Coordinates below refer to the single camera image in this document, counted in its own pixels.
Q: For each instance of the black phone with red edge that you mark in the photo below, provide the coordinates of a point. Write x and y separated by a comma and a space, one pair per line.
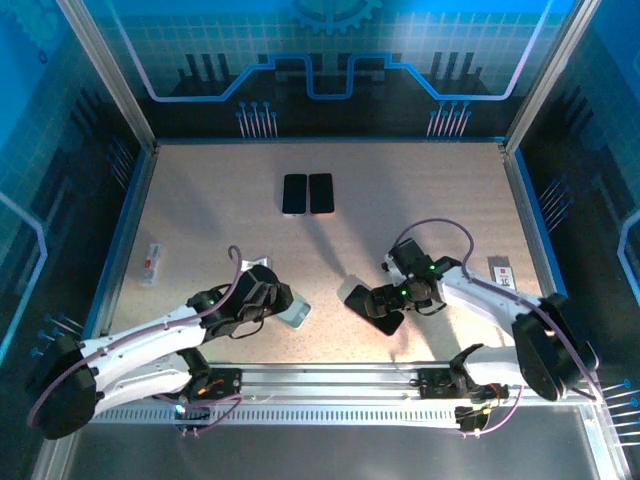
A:
387, 329

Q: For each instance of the black phone with white edge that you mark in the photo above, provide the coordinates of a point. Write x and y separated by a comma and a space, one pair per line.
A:
294, 194

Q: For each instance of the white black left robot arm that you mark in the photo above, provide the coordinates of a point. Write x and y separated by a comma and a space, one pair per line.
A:
135, 350

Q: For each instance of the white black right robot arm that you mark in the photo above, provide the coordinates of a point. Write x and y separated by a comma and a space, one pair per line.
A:
490, 297

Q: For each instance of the black card package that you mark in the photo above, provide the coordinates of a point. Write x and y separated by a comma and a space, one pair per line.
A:
502, 272

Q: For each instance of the clear small plastic package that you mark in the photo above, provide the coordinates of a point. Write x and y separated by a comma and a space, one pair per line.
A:
150, 265

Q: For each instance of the dark metal front plate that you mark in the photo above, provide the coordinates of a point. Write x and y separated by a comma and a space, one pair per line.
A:
325, 455

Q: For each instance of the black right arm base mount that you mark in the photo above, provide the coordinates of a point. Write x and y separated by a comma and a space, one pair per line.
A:
435, 382

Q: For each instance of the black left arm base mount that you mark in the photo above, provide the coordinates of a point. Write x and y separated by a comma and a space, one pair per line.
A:
227, 382

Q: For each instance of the aluminium mounting rail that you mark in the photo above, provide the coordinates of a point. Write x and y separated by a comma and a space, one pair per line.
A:
325, 380

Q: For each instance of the aluminium table side rail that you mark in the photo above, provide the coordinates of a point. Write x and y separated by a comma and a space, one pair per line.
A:
140, 200
526, 200

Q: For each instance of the aluminium frame post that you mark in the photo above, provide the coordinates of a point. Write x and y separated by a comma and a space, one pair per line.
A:
112, 75
549, 75

